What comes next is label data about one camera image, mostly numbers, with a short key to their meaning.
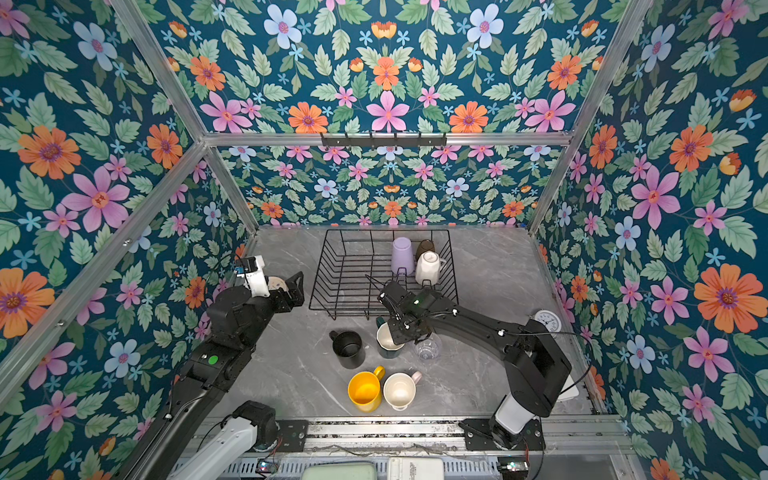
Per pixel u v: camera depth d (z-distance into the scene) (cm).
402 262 99
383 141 92
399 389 80
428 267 93
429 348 88
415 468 68
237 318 51
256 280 61
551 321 91
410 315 59
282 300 63
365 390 80
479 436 72
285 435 73
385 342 87
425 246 101
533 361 44
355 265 109
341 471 67
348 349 86
